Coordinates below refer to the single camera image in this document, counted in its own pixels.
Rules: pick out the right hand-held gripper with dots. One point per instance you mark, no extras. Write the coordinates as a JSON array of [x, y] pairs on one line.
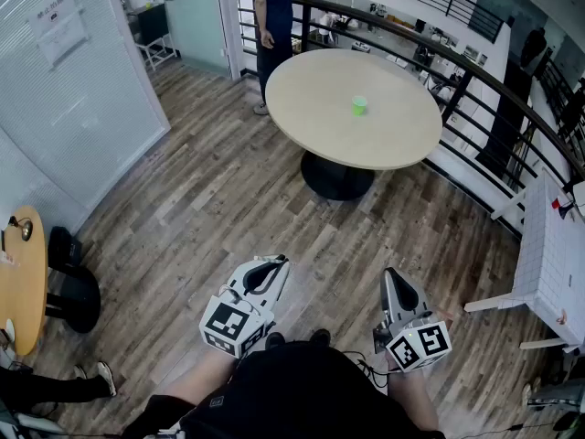
[[418, 343]]

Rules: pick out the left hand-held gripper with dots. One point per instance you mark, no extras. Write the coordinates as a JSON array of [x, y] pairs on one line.
[[228, 325]]

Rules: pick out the green cup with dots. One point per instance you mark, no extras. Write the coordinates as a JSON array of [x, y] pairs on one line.
[[359, 105]]

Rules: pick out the person's right forearm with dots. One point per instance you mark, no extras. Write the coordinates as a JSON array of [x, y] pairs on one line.
[[416, 400]]

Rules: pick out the person's left forearm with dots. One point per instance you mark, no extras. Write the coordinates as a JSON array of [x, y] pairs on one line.
[[201, 375]]

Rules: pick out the person's left black shoe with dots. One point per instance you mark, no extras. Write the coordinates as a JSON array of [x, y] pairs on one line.
[[274, 340]]

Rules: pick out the person's black shoe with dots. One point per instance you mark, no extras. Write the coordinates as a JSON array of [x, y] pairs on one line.
[[274, 340], [321, 336]]

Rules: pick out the person's right black shoe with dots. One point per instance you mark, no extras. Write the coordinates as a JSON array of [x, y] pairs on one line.
[[321, 336]]

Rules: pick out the person's black shirt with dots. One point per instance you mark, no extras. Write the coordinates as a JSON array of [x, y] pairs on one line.
[[297, 391]]

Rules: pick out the white gridded table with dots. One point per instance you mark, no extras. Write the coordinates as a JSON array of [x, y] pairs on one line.
[[548, 263]]

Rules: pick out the small red black tool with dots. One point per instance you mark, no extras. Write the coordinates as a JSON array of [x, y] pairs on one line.
[[558, 205]]

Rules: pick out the black floor box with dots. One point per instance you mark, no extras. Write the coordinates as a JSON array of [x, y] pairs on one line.
[[64, 247]]

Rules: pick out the black curved balcony railing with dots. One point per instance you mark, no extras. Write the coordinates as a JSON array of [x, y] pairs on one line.
[[464, 89]]

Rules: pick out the round orange wooden table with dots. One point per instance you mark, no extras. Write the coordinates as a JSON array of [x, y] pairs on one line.
[[23, 286]]

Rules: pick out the small brass bell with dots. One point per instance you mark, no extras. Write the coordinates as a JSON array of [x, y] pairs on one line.
[[25, 229]]

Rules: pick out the black metal railing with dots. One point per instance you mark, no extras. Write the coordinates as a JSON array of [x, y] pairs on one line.
[[484, 21], [562, 99]]

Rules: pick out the white paper notice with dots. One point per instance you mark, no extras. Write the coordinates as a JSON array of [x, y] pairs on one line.
[[59, 25]]

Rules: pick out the round beige pedestal table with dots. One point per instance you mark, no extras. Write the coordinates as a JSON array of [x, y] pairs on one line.
[[329, 126]]

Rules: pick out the black top white frame stand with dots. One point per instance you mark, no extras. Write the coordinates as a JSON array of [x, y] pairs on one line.
[[148, 23]]

